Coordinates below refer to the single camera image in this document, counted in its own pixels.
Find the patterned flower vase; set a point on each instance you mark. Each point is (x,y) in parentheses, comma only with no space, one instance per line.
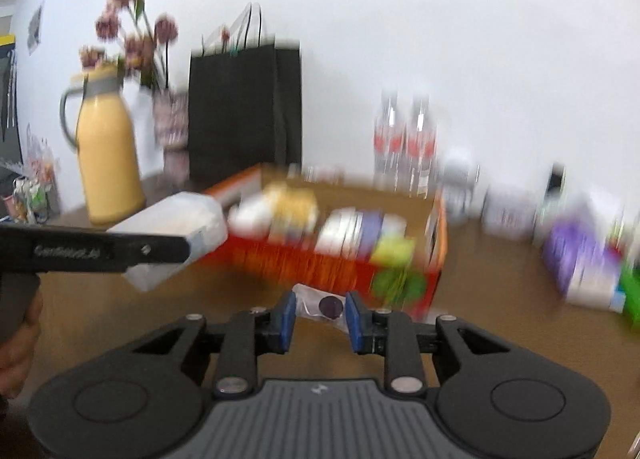
(171,134)

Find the white and yellow snack packet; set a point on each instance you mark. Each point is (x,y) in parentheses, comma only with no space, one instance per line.
(285,209)

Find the white carton box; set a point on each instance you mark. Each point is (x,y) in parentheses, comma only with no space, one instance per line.
(175,214)

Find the blue snack packet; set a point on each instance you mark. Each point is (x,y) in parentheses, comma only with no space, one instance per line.
(374,234)

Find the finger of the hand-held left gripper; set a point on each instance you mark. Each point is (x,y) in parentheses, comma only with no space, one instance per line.
(155,250)

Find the pink artificial flowers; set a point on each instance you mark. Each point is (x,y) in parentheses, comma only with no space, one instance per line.
(132,39)

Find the black paper bag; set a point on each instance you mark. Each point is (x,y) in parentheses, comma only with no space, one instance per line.
(240,109)

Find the yellow thermos jug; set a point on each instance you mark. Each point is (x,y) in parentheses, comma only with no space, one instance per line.
(107,154)

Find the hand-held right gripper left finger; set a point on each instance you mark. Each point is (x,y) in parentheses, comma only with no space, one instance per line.
(288,321)

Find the grey wall sign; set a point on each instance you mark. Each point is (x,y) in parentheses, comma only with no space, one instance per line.
(35,29)

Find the small white printed box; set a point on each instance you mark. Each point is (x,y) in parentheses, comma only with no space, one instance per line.
(507,213)

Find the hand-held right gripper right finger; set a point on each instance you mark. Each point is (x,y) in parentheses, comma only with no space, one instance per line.
(354,321)

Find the purple packet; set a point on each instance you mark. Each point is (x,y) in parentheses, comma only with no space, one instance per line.
(580,264)

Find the colourful clutter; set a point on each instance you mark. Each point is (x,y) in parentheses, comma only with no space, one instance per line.
(35,184)

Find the red cardboard box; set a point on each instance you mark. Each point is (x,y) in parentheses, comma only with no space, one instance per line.
(310,269)

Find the person's left hand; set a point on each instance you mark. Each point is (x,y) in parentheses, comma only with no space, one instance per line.
(22,359)

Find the clear packet with dark disc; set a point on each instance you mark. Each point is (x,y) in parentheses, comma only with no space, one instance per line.
(325,306)

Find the green packet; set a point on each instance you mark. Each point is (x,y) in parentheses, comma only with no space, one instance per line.
(631,296)

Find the small black bottle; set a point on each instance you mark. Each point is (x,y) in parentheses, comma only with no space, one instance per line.
(556,186)

